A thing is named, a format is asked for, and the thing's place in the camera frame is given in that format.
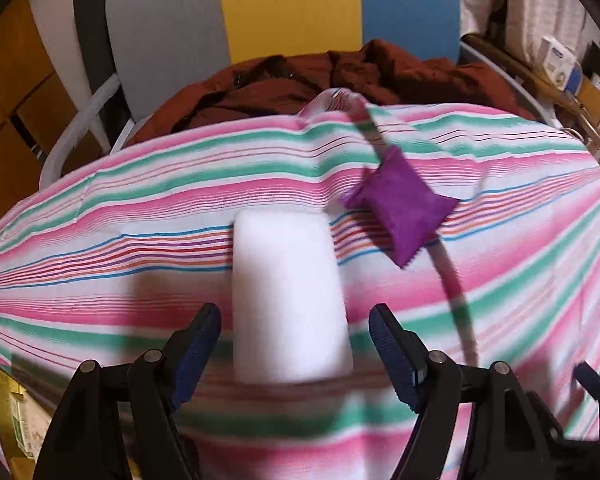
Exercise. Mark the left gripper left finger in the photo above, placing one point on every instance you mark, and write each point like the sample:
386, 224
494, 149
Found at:
160, 382

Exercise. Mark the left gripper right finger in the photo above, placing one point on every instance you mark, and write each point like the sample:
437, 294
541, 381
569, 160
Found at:
429, 383

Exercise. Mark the white foam block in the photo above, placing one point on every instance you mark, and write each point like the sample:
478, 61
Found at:
289, 321

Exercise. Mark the large white carton box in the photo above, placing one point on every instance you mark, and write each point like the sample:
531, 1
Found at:
30, 422

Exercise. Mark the pink green striped cloth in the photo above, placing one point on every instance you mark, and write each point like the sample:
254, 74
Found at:
110, 260

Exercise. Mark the gold tray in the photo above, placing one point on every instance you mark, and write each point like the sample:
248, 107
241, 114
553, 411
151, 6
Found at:
19, 465

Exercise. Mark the purple fabric sachet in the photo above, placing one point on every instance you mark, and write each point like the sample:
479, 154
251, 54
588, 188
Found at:
404, 205

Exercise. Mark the cardboard box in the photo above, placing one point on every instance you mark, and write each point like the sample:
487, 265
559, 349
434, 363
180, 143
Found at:
589, 97

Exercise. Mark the wooden wardrobe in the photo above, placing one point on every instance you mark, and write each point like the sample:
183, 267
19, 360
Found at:
35, 107

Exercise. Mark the dark red garment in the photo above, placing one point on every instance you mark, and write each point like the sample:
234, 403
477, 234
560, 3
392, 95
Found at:
383, 73

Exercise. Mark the white blue appliance box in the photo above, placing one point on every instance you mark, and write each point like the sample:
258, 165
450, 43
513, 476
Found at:
558, 66

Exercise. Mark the grey yellow blue chair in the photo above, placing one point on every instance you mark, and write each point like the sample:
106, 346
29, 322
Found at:
161, 46

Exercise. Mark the patterned curtain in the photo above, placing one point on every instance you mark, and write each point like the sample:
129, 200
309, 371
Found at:
519, 26

